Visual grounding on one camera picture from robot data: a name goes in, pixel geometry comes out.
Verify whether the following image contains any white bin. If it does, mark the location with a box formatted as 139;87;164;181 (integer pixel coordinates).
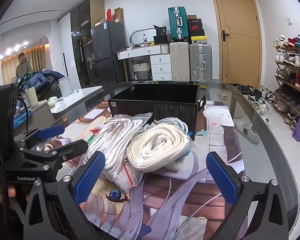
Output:
59;77;73;97

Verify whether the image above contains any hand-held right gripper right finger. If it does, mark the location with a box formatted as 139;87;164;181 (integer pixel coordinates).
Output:
206;151;289;240

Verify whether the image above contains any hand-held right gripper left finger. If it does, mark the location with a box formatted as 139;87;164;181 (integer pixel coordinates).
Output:
24;151;106;240

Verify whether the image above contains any white cord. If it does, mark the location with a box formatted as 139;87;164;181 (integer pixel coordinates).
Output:
127;125;198;173

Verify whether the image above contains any white drawer desk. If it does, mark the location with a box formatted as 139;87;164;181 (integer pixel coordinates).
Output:
117;45;172;82

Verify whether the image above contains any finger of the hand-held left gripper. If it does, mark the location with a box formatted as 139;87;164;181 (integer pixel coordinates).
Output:
14;124;65;145
20;139;89;171

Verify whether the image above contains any white tumbler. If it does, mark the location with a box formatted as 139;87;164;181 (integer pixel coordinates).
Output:
24;87;39;109

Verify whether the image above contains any wooden shoe rack with shoes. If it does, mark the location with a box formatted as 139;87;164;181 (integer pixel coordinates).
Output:
272;35;300;131

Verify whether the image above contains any pile of shoes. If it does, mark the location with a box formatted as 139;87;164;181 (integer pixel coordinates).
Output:
226;82;276;116

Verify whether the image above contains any beige curtain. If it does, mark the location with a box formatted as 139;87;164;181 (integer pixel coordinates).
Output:
1;45;45;84

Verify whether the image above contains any wooden door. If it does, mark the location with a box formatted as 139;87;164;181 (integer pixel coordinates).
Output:
209;0;262;83

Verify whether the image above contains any teal suitcase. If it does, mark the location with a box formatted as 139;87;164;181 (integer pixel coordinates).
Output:
168;6;189;42

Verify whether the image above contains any clear bag of white cables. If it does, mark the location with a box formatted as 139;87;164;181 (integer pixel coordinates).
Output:
84;112;153;189

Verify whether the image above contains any dark glass cabinet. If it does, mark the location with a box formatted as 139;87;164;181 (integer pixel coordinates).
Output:
70;0;105;88

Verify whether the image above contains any chrome hoop frame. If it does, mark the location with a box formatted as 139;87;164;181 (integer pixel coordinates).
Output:
129;28;157;47

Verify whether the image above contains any silver suitcase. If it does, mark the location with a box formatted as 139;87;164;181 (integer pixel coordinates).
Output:
189;43;213;82

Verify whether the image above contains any brown cardboard box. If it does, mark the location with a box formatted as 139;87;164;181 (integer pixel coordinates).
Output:
114;7;124;23

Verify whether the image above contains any white cable bundle with plug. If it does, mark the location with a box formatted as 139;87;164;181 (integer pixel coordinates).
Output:
139;117;190;137

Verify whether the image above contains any white side table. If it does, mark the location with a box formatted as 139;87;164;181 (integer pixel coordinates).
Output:
51;85;103;114

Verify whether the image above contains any beige suitcase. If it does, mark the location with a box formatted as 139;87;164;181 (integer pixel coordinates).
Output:
169;42;191;82

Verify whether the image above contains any white sneaker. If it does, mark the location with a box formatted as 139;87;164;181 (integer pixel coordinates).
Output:
235;121;261;144

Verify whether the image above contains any printed cartoon desk mat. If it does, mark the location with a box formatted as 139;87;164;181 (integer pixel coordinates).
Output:
40;100;243;240

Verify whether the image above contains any person's left hand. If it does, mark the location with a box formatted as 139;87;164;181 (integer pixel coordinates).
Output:
0;184;17;205

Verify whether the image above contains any black cardboard box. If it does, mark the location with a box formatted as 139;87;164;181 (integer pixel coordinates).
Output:
107;84;207;142

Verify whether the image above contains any blue down jacket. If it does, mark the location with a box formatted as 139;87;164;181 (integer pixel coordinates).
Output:
27;70;66;98

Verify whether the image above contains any stack of shoe boxes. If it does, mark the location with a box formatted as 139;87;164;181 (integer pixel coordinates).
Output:
187;15;208;44

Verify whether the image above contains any black bag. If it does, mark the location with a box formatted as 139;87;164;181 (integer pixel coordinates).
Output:
153;25;171;45

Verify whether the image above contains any dark grey refrigerator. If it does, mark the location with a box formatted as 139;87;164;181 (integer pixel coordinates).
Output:
91;21;127;85

